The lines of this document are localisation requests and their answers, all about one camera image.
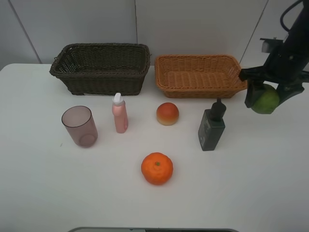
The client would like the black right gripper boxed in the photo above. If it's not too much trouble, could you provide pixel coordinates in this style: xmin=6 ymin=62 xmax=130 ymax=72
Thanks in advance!
xmin=239 ymin=41 xmax=309 ymax=108

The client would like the green lime fruit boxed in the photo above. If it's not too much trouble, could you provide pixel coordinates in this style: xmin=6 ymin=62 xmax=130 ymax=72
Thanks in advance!
xmin=251 ymin=84 xmax=280 ymax=114

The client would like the dark green pump bottle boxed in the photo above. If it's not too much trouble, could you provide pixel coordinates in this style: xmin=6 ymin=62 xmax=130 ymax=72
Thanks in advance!
xmin=198 ymin=98 xmax=226 ymax=151

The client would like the red orange peach fruit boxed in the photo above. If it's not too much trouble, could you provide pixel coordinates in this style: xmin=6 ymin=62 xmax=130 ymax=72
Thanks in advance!
xmin=156 ymin=102 xmax=179 ymax=126

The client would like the orange tangerine fruit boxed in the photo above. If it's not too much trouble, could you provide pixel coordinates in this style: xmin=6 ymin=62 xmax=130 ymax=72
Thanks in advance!
xmin=141 ymin=152 xmax=173 ymax=185

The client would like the translucent pink plastic cup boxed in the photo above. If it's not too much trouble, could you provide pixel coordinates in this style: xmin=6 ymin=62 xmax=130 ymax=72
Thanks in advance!
xmin=61 ymin=106 xmax=98 ymax=147

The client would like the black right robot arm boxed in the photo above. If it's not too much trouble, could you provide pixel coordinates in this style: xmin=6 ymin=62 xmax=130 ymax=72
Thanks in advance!
xmin=239 ymin=0 xmax=309 ymax=108

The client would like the light orange wicker basket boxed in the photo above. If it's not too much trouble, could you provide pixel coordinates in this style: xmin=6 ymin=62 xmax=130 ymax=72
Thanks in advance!
xmin=154 ymin=55 xmax=247 ymax=99

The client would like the pink bottle white cap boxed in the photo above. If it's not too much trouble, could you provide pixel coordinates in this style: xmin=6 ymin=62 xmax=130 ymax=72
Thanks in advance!
xmin=112 ymin=93 xmax=128 ymax=133

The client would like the dark brown wicker basket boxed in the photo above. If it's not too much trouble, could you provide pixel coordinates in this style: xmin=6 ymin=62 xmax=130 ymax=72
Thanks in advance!
xmin=50 ymin=43 xmax=150 ymax=96

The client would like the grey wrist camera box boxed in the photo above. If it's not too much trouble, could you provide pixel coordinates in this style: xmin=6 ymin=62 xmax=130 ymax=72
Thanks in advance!
xmin=260 ymin=37 xmax=284 ymax=53

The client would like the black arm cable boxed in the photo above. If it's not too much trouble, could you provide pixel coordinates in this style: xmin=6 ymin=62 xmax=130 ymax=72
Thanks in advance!
xmin=280 ymin=0 xmax=302 ymax=32

